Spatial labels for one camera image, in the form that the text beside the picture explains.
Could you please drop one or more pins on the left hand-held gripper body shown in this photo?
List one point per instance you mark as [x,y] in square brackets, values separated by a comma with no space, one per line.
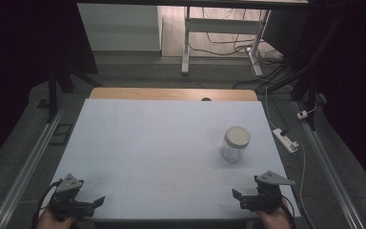
[65,198]

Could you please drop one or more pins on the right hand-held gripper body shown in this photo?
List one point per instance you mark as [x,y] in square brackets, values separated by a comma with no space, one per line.
[267,195]

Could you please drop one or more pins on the clear glass jar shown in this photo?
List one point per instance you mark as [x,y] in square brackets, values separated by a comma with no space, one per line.
[232,152]

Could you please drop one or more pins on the beige round jar lid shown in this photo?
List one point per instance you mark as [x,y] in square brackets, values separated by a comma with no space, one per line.
[237,136]

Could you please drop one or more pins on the person's left hand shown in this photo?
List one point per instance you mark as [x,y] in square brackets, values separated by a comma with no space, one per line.
[52,221]

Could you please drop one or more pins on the person's right hand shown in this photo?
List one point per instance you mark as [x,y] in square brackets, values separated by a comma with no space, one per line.
[274,220]

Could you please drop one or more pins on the white power strip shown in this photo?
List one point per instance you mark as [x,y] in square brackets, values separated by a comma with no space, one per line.
[285,140]

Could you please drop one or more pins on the small white adapter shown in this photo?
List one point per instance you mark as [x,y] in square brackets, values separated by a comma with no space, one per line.
[302,114]

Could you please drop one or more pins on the white table cover sheet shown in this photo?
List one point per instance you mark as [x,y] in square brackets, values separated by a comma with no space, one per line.
[158,143]

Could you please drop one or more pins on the black metal stand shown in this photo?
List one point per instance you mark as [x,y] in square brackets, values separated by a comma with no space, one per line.
[311,79]
[53,95]

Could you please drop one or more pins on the wooden table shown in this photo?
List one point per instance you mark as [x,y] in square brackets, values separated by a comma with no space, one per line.
[158,94]

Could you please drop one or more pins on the black curtain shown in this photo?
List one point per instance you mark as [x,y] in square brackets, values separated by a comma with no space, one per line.
[355,79]
[19,63]

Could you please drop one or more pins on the aluminium floor rail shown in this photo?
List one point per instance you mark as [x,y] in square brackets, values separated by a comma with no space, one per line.
[330,165]
[28,165]

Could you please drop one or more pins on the white desk frame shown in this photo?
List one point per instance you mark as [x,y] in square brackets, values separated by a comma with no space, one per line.
[222,26]

